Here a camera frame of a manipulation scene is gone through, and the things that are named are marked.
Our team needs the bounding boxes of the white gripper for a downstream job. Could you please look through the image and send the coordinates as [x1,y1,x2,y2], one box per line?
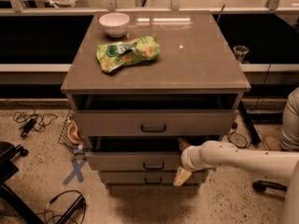
[173,138,205,187]

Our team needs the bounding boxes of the grey drawer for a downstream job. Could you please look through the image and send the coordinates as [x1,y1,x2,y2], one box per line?
[86,136,181,172]
[72,111,237,137]
[98,170,209,186]

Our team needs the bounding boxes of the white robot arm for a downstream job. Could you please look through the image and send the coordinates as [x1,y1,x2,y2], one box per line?
[173,138,299,224]

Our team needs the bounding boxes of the grey drawer cabinet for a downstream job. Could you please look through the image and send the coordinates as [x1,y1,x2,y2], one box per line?
[60,10,252,192]

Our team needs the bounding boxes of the black floor bar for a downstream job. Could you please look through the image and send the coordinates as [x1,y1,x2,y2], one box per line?
[238,101,261,146]

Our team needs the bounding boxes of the black chair leg caster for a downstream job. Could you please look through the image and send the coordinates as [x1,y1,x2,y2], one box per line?
[252,180,288,193]

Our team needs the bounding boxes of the tan shoe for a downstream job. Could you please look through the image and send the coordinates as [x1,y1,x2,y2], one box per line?
[263,135,283,151]

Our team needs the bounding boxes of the blue tape cross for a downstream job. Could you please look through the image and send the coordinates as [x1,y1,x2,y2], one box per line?
[63,158,87,186]

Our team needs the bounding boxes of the person leg grey trousers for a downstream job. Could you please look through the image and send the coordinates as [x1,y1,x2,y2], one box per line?
[281,88,299,151]

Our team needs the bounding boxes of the clear glass cup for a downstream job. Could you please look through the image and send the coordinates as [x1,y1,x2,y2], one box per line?
[233,45,249,63]

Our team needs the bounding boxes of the green chip bag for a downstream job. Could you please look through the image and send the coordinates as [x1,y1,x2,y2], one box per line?
[96,36,160,74]

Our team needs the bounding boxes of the white ceramic bowl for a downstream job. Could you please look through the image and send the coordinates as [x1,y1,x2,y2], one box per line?
[99,13,130,37]

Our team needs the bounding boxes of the black office chair base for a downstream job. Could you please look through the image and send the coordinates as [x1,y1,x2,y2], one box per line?
[0,141,45,224]

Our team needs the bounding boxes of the black cable coil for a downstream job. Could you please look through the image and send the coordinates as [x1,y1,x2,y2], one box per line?
[227,121,252,149]

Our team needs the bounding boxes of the black stand with cable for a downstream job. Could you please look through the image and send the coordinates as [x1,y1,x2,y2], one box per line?
[43,189,87,224]

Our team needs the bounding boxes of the wire basket with items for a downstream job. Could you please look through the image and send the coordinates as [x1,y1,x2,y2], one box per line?
[58,112,89,159]

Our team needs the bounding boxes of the black power adapter cable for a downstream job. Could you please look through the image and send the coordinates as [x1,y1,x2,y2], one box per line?
[12,105,59,138]

